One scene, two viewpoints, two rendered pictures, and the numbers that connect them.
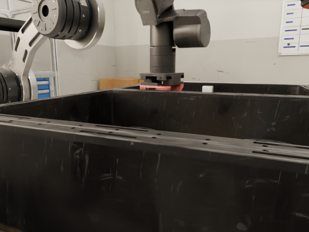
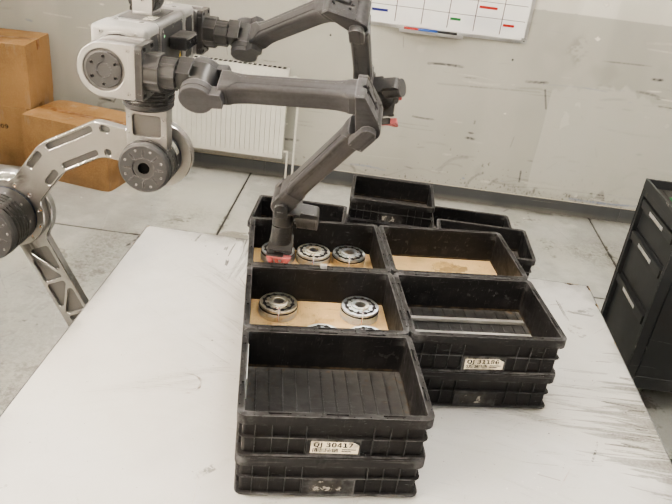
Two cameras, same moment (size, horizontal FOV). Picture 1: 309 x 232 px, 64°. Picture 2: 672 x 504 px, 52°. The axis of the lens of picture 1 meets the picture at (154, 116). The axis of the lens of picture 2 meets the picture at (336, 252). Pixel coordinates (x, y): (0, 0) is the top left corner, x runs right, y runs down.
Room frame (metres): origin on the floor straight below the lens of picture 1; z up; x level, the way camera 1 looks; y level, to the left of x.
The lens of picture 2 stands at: (-0.98, 0.72, 1.85)
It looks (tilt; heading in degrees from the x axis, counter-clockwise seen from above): 28 degrees down; 329
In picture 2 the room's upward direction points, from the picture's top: 7 degrees clockwise
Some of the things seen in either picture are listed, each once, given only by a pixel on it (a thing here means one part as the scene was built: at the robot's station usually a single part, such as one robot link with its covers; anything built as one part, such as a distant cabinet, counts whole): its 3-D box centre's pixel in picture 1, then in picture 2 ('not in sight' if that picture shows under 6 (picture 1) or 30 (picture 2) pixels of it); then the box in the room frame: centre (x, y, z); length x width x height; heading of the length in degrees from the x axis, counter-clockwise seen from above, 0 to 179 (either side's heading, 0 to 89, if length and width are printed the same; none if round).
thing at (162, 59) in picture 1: (162, 64); (281, 235); (0.57, -0.02, 0.98); 0.10 x 0.07 x 0.07; 150
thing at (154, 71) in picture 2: not in sight; (159, 72); (0.53, 0.33, 1.45); 0.09 x 0.08 x 0.12; 147
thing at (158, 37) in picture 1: (165, 35); (285, 216); (0.56, -0.02, 1.04); 0.07 x 0.06 x 0.07; 58
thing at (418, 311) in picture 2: not in sight; (470, 324); (0.15, -0.40, 0.87); 0.40 x 0.30 x 0.11; 67
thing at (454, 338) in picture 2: not in sight; (474, 308); (0.15, -0.40, 0.92); 0.40 x 0.30 x 0.02; 67
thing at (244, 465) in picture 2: not in sight; (324, 430); (0.03, 0.09, 0.76); 0.40 x 0.30 x 0.12; 67
